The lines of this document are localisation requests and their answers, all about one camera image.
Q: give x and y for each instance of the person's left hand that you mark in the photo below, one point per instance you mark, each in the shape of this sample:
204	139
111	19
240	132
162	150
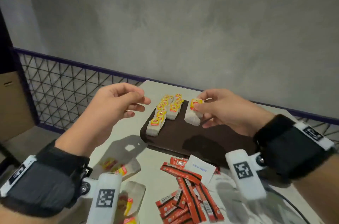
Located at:
106	115

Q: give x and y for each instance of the person's right hand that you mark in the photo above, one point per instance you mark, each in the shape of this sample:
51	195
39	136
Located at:
233	112

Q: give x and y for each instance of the row of tea bags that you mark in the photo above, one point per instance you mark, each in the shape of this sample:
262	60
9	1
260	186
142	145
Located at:
155	127

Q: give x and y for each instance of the brown plastic tray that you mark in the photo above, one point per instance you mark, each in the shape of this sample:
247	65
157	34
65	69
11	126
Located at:
180	136

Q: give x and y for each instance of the pile of white sugar sachets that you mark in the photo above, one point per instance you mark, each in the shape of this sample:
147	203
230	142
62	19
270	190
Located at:
201	168

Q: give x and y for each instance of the pile of tea bags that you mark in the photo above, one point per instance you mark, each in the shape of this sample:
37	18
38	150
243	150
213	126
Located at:
132	192

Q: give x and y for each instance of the pile of red coffee sticks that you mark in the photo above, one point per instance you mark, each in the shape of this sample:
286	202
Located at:
190	194

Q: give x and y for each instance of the person's left forearm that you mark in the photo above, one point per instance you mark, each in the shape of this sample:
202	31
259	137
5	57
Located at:
16	218

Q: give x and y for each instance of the brown cardboard box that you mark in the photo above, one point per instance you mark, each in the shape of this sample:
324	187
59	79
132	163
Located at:
16	104

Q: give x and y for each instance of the dark blue cabinet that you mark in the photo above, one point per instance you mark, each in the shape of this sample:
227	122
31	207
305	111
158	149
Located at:
5	46

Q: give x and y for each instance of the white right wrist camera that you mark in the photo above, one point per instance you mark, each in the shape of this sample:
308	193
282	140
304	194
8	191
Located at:
243	173

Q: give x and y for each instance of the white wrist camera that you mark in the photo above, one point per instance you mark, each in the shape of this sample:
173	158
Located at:
106	197
243	173

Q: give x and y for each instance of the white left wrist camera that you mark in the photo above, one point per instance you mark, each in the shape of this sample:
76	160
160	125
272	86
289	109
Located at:
106	197

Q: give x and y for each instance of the black metal furniture frame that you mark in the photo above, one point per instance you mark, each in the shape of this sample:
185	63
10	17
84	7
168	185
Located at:
10	157

